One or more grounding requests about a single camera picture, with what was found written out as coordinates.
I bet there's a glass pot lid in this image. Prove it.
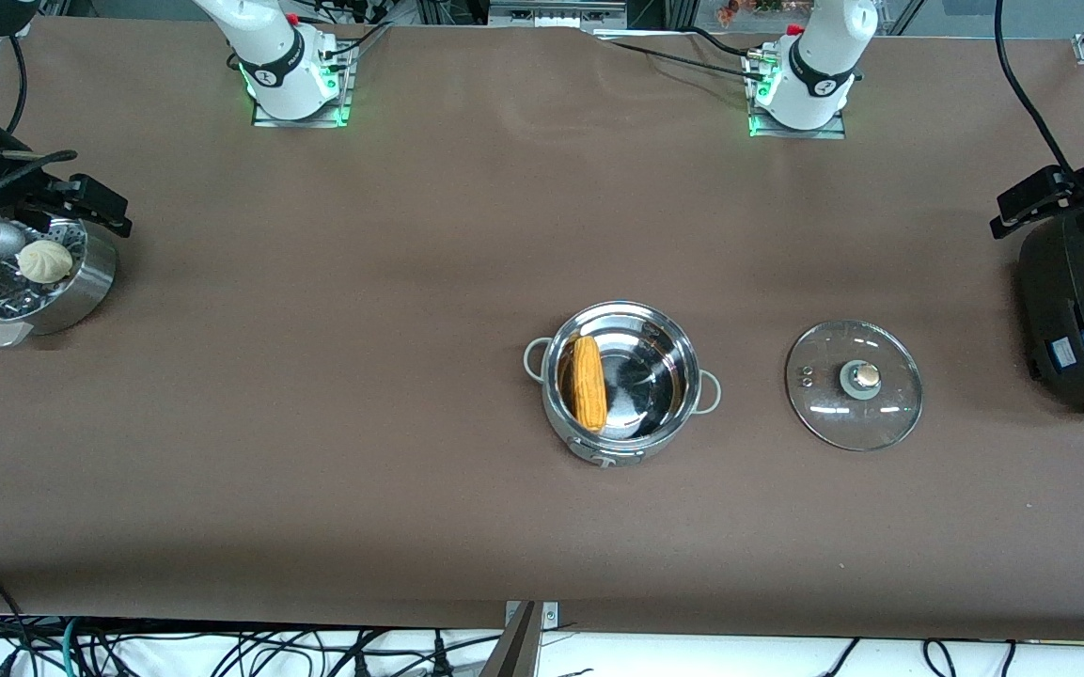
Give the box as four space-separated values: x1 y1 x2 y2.
784 320 924 452

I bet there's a yellow corn cob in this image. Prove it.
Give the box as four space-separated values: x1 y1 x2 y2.
571 335 609 433

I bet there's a steel steamer pot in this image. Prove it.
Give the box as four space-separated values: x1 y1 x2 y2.
0 218 118 347

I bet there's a white steamed bun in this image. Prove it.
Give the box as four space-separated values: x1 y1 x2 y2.
17 239 74 285

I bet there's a black rice cooker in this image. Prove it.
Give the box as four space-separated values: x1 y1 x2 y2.
1016 202 1084 417

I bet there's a brown table cover sheet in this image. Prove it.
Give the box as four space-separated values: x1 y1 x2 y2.
0 17 1084 633

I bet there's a grey metal box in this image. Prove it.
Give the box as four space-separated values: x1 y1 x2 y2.
488 0 629 29

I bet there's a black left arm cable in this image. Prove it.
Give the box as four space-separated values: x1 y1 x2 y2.
993 0 1084 189

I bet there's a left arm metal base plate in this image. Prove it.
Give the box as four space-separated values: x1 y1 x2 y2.
746 52 848 140

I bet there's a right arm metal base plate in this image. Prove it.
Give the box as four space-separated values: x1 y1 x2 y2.
252 42 354 128

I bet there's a black base cable bundle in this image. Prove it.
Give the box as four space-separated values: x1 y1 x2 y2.
316 19 397 59

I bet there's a short black table cable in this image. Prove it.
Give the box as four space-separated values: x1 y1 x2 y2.
683 26 761 61

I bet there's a long black table cable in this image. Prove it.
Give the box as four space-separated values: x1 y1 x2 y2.
598 38 770 82

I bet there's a steel pot with grey handles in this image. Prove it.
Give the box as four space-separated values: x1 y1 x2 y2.
524 301 723 468

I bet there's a small metal table bracket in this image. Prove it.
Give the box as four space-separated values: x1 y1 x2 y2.
504 602 559 629

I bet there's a grey slanted post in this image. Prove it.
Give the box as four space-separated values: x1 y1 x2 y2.
480 602 542 677

